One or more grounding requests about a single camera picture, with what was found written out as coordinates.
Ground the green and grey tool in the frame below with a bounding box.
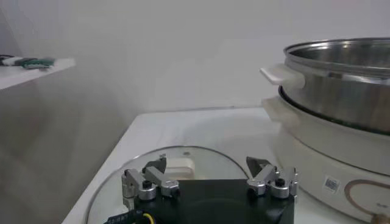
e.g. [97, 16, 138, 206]
[21, 57, 56, 70]

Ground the perforated steel steamer basket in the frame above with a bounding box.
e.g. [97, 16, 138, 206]
[260, 37, 390, 136]

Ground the round glass pot lid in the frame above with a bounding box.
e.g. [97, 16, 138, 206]
[83, 145, 250, 224]

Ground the black looped cable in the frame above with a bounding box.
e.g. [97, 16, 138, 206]
[0, 54, 15, 66]

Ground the white side table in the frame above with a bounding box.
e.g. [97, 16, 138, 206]
[0, 57, 76, 91]

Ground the small black device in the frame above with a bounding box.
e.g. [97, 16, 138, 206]
[14, 57, 37, 66]

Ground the white electric pot base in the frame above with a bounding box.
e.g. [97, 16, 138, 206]
[261, 86, 390, 224]

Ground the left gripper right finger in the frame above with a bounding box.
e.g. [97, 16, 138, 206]
[245, 156, 299, 200]

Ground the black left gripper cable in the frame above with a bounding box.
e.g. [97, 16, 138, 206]
[103, 209, 155, 224]

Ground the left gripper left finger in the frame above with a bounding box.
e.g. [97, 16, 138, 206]
[121, 154, 181, 211]

